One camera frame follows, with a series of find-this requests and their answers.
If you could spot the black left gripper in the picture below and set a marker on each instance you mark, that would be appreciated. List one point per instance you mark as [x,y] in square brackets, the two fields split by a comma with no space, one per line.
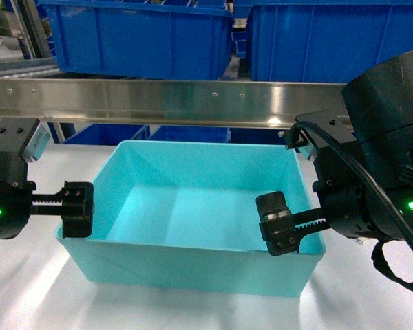
[74,204]

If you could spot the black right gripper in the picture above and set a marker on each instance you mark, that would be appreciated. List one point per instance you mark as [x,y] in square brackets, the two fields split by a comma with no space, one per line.
[346,204]

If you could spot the teal plastic bin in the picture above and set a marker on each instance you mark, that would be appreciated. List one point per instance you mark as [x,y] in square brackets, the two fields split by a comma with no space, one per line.
[183,215]

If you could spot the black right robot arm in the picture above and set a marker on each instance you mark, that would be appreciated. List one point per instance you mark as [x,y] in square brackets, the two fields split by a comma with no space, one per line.
[364,174]

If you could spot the large blue bin left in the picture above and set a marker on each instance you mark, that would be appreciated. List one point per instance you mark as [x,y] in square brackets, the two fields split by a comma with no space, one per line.
[174,40]

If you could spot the large blue bin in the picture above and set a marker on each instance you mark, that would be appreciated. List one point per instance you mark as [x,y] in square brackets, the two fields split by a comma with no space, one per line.
[324,41]
[174,40]

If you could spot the large blue bin right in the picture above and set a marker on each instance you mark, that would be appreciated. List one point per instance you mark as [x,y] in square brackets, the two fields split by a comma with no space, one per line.
[324,41]

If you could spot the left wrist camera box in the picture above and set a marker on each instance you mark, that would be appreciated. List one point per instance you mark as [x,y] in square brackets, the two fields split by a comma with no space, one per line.
[26,137]

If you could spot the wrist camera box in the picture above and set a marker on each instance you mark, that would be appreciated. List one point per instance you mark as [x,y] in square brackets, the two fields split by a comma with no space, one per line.
[26,137]
[313,132]

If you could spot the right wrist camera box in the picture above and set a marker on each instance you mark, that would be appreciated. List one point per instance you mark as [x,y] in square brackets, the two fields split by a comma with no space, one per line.
[313,132]

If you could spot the stainless steel shelf rail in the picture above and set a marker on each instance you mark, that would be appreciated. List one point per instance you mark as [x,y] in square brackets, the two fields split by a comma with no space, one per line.
[246,104]

